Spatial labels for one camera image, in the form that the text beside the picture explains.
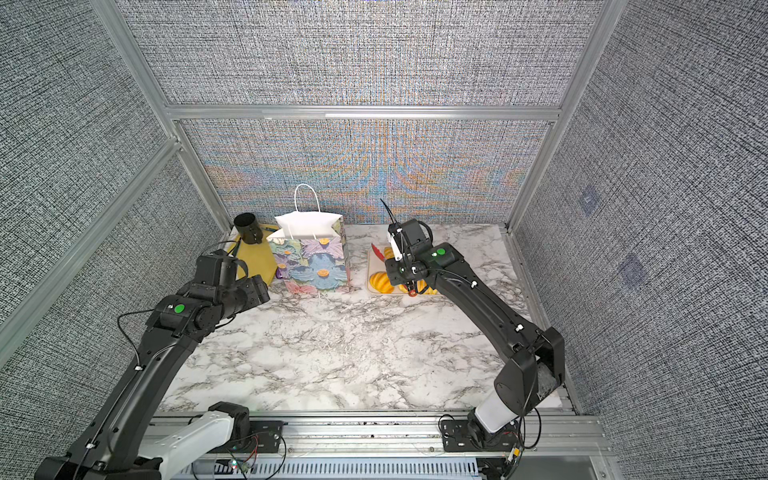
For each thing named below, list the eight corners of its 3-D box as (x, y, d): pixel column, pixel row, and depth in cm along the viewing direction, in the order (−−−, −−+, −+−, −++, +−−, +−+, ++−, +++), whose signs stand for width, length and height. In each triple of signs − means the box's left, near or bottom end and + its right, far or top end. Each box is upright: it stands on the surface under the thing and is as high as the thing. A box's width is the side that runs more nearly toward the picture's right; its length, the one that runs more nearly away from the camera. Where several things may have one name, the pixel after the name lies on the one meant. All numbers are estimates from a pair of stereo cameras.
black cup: (236, 244, 114) (229, 230, 108) (244, 226, 120) (237, 212, 114) (260, 244, 114) (254, 230, 108) (267, 226, 120) (261, 212, 114)
